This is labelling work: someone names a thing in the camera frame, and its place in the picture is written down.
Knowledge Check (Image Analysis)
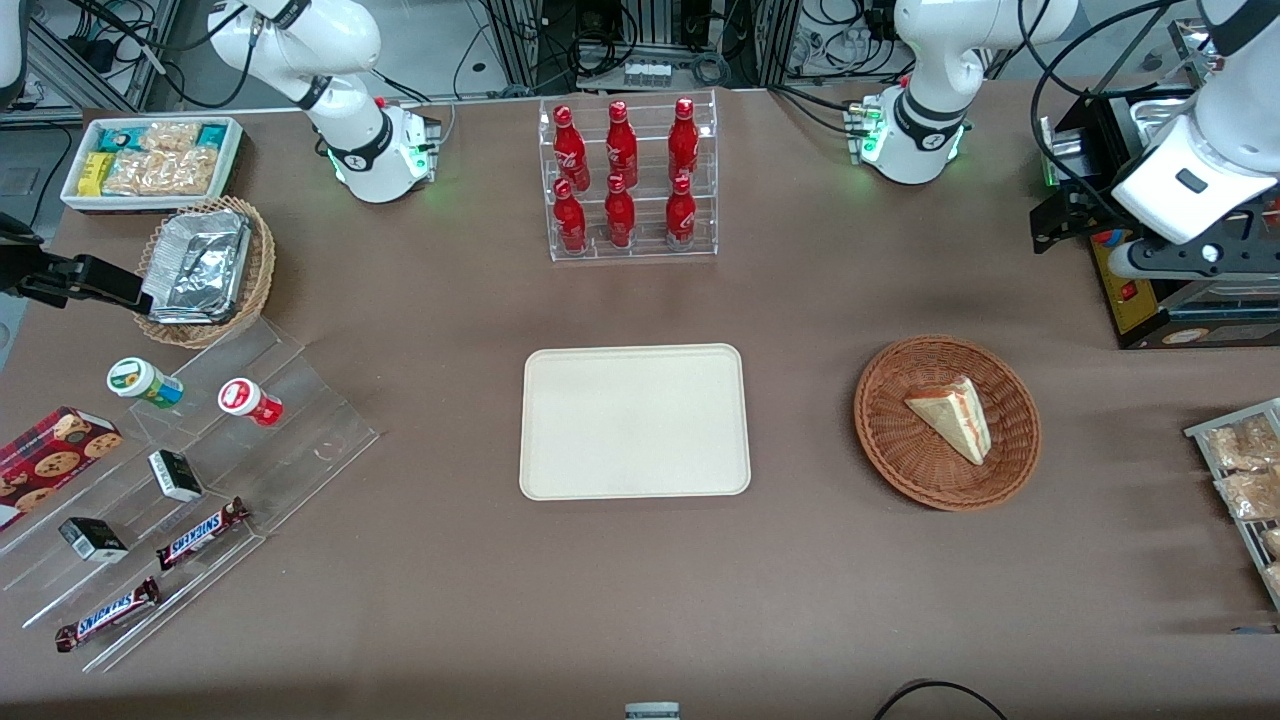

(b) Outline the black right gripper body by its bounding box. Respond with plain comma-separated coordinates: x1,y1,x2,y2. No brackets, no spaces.
0,213,83,301

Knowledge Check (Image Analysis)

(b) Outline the triangular sandwich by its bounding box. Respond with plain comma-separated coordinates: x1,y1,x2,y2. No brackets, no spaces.
904,376,992,466

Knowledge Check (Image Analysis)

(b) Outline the tan wicker basket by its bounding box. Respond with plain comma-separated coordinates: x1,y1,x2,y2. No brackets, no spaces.
133,196,276,349

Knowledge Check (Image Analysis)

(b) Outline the grey snack tray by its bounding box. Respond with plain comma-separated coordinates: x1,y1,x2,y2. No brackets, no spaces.
1184,398,1280,611

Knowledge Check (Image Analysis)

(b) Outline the brown round wicker basket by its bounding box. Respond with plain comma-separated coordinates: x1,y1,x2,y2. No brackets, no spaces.
854,334,1042,512

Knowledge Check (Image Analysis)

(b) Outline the cream rectangular tray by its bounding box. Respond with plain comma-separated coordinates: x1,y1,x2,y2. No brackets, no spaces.
519,343,752,501

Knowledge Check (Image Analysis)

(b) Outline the white rectangular snack bin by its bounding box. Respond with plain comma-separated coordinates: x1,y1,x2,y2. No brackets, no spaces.
60,115,244,214

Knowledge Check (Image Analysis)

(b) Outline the silver foil pack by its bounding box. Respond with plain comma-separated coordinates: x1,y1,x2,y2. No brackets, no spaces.
140,235,248,324
158,209,253,263

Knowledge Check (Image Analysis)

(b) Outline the steel warmer pan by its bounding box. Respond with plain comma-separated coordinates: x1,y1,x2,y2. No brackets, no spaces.
1100,88,1203,136

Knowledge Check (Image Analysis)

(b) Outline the green lidded cup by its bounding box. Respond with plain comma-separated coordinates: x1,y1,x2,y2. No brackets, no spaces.
107,357,185,410

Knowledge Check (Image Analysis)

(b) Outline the black food warmer machine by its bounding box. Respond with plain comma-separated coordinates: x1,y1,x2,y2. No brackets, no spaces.
1040,15,1280,351

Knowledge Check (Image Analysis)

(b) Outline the clear bag of crackers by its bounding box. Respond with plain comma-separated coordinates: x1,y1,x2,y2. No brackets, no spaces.
104,148,218,197

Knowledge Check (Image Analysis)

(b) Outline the red lidded cup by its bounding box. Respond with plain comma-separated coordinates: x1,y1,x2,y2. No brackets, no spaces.
218,378,284,428

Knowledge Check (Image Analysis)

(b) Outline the red cookie box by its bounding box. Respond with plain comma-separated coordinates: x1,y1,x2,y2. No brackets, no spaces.
0,406,123,531

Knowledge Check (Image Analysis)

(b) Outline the small black box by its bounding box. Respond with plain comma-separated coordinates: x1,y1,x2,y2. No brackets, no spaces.
148,449,204,503
58,516,129,564

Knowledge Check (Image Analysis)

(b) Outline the clear acrylic step display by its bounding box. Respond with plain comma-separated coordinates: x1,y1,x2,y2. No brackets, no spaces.
0,318,381,673

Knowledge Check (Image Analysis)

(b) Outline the snickers bar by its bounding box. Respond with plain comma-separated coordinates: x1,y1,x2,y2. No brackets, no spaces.
55,577,162,653
155,497,251,572

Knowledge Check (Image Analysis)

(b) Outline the red cola bottle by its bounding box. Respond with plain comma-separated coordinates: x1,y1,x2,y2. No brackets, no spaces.
553,180,588,253
605,100,639,189
668,97,700,186
553,105,591,191
604,174,637,249
665,175,698,247

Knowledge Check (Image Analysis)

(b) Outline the clear acrylic bottle rack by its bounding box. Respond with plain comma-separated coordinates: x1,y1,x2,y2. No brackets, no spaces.
538,89,719,263

